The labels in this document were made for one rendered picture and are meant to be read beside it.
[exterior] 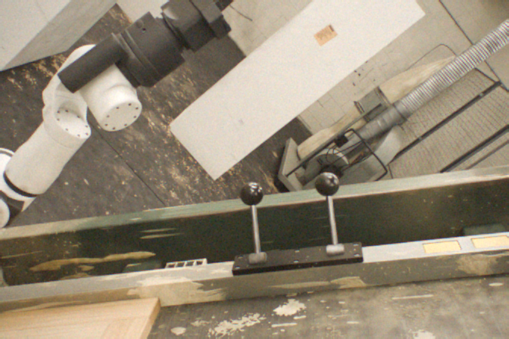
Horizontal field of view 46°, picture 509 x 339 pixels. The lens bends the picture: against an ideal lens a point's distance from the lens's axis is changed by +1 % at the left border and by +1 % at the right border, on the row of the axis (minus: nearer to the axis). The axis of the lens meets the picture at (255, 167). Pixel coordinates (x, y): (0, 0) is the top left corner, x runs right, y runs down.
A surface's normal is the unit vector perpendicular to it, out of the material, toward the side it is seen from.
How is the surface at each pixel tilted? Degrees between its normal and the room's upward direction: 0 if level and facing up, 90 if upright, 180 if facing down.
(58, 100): 41
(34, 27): 90
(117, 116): 86
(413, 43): 90
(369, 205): 90
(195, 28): 80
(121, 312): 60
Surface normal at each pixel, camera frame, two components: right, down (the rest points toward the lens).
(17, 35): -0.12, 0.32
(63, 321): -0.18, -0.93
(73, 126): 0.66, -0.66
